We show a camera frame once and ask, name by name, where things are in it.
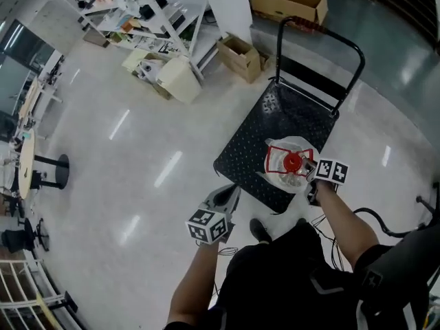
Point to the round wooden table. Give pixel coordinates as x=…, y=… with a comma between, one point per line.
x=27, y=163

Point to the black platform cart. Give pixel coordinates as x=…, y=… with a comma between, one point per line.
x=275, y=129

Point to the small open cardboard box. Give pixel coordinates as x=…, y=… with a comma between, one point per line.
x=240, y=58

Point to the long wooden desk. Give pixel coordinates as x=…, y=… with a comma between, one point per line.
x=29, y=98

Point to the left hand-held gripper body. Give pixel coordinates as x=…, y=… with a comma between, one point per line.
x=214, y=218

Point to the gray floor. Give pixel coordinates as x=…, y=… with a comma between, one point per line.
x=137, y=170

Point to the white metal shelving rack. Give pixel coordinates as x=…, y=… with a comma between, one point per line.
x=151, y=19

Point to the black office chair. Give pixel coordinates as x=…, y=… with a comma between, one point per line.
x=24, y=237

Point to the clear water jug red cap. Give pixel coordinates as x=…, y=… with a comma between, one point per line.
x=288, y=168

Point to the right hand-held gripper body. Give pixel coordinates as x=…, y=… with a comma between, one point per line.
x=330, y=172

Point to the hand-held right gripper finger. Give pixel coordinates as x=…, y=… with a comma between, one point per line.
x=308, y=167

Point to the person's black shoe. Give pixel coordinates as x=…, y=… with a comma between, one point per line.
x=258, y=230

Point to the person's black clothing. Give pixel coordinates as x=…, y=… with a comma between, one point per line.
x=292, y=280

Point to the white metal railing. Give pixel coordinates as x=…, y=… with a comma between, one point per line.
x=31, y=287

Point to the cream plastic bin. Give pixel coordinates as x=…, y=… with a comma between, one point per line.
x=178, y=77

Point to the person's right forearm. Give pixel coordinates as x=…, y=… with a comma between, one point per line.
x=343, y=218

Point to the person's left forearm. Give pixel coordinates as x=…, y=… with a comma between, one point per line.
x=192, y=280

